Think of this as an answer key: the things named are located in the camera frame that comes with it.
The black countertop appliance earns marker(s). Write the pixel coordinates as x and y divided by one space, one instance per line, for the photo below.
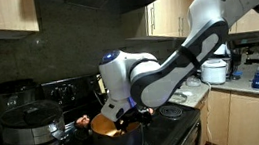
14 94

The clear glass lid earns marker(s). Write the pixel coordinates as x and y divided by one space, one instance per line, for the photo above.
180 97

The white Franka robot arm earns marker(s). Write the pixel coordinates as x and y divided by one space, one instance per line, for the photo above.
170 77

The light wood base cabinet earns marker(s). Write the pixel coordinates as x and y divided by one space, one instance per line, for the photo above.
243 118

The small glass bowl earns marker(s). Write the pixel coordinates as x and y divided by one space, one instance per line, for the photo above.
194 81

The white bowl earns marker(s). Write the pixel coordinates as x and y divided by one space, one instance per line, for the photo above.
222 50

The black stereo camera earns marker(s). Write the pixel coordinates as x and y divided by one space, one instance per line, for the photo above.
250 44

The blue lidded container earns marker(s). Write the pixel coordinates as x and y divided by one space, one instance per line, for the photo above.
236 74

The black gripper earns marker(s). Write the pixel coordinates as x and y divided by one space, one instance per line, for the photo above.
133 114

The flat wooden spatula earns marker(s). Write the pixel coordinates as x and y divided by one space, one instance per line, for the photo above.
101 86

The white rice cooker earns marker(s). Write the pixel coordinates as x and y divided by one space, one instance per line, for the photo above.
215 73

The black coil stove burner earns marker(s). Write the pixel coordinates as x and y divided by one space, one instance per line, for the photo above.
171 111

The black electric stove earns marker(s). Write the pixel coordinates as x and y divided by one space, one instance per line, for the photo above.
173 127

